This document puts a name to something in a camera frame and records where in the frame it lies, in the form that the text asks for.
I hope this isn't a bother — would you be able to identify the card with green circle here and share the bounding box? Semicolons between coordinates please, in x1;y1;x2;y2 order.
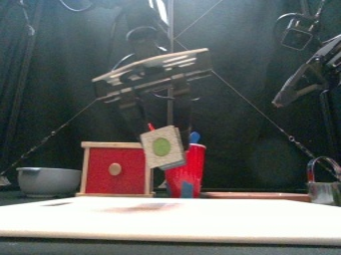
139;125;188;170

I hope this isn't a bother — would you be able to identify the white cutting board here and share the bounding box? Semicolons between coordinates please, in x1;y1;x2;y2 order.
0;195;341;248

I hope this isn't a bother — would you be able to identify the blue utensil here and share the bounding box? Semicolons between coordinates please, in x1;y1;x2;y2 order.
189;130;202;144

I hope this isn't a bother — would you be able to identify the wooden red drawer box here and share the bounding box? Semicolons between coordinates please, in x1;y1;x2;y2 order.
75;140;158;199

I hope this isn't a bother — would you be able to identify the red plastic cup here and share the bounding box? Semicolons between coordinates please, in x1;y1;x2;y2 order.
163;142;208;199

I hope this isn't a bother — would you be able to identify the grey bowl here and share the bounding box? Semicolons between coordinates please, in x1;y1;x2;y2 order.
16;166;83;199

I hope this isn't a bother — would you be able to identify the pink square tray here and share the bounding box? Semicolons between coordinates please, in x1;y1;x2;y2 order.
200;191;313;203

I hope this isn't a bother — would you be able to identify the small metal measuring cup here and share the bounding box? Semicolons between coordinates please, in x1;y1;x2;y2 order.
305;155;341;206

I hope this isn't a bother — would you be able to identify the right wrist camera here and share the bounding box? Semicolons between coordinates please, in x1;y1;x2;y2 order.
278;13;319;52

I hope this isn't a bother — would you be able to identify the thin diagonal frame cord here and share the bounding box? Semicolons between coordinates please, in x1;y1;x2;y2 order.
172;34;341;178
0;0;225;175

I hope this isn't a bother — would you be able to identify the vertical metal frame pole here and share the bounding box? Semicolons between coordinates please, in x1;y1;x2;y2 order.
168;0;176;127

